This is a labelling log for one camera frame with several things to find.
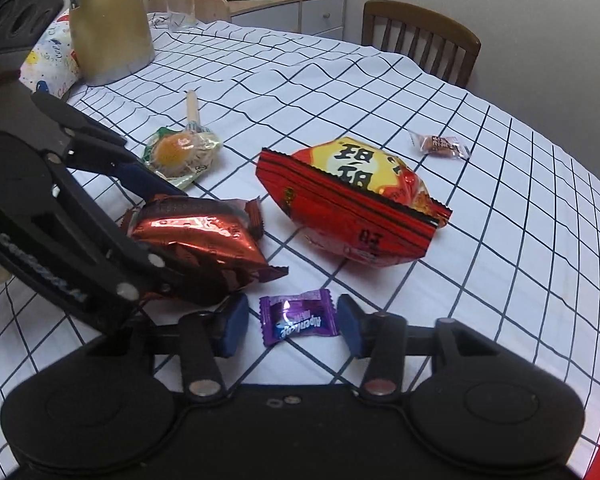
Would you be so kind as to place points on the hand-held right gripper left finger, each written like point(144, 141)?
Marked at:
point(232, 327)

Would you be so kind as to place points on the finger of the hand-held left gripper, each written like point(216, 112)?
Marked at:
point(170, 275)
point(140, 180)

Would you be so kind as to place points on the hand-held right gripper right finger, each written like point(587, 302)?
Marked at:
point(350, 327)

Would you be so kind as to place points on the orange lollipop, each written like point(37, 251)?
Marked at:
point(177, 155)

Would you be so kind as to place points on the purple candy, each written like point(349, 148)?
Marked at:
point(300, 320)

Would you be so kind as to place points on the brown foil snack packet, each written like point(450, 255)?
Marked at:
point(205, 230)

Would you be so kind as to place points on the beige sausage stick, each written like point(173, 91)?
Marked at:
point(192, 107)

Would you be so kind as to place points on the red snack bag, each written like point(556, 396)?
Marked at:
point(350, 210)

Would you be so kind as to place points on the small brown candy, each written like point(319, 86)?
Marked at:
point(437, 144)

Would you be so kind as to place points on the white checked tablecloth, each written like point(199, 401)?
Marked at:
point(480, 260)

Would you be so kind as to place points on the colourful printed gift bag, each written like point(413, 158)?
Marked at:
point(50, 60)

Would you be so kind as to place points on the gold kettle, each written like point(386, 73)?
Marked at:
point(110, 25)

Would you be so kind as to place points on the clear drinking glass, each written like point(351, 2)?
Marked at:
point(180, 5)

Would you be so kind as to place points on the wooden white side cabinet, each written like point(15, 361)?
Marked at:
point(280, 10)

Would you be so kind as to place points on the brown wooden chair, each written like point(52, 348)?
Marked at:
point(420, 15)

